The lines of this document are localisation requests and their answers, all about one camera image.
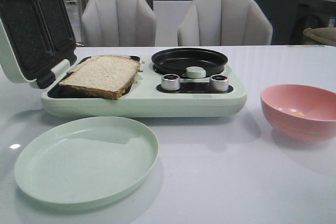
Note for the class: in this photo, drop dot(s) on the beige cushion at right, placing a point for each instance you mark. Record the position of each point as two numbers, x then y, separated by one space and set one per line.
325 35

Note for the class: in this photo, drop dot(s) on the mint green round plate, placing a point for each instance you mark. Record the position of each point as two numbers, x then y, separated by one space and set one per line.
87 163

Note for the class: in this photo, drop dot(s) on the bread slice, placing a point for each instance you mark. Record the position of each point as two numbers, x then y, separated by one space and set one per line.
109 85
106 63

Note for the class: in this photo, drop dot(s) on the mint green sandwich maker lid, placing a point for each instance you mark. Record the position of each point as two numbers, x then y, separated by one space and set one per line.
37 41

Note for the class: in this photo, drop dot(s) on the silver control knob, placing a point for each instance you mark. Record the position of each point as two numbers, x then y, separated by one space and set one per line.
219 83
170 82

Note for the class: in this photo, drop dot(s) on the right beige upholstered chair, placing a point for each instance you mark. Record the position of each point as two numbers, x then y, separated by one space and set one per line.
224 23

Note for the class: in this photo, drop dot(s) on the right silver control knob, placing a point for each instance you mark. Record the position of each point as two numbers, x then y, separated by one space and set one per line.
219 83

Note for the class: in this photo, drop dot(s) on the black round frying pan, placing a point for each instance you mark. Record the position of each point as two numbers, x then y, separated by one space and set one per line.
176 60

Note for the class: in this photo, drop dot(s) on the beige upholstered chair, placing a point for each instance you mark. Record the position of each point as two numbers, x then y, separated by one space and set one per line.
118 23
224 23

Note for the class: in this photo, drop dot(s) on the left silver control knob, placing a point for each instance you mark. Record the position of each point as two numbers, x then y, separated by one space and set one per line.
170 82

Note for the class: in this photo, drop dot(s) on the mint green breakfast maker base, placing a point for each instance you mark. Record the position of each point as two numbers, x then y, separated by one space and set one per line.
145 98

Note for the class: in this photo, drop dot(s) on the pink bowl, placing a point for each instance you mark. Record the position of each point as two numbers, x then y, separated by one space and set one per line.
318 105

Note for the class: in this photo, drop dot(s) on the left beige upholstered chair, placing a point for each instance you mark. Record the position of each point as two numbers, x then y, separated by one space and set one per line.
118 23

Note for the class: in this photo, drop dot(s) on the white refrigerator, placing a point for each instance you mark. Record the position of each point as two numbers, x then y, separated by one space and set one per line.
176 1

